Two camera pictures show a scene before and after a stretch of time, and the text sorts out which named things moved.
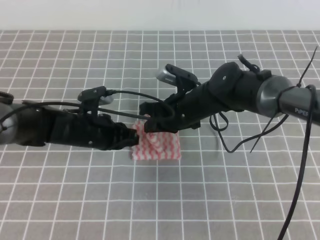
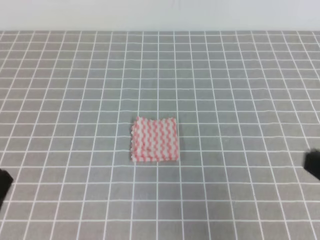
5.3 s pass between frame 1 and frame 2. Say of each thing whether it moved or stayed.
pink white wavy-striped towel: stayed
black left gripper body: moved
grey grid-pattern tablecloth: stayed
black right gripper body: moved
